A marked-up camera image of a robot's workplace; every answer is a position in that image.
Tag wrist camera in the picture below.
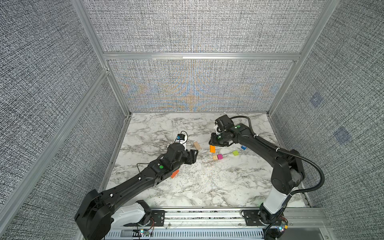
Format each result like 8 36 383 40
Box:
215 115 234 134
175 133 188 149

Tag long natural wood block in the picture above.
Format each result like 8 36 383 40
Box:
194 142 201 150

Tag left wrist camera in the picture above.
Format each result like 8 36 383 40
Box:
175 133 188 149

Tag red wooden block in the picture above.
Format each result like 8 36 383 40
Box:
171 170 179 179

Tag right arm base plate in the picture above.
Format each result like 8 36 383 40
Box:
241 209 285 227

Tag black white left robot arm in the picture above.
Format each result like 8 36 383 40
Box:
74 143 199 240

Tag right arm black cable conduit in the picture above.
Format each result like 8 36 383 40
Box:
229 115 326 240

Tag orange wooden block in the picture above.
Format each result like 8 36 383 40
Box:
210 145 216 153

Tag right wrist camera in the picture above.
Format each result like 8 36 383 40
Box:
215 115 234 134

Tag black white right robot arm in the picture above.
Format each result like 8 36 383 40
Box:
209 124 305 225

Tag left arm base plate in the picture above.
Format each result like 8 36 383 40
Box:
124 210 166 228

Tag aluminium front rail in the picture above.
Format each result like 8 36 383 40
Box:
111 203 331 231

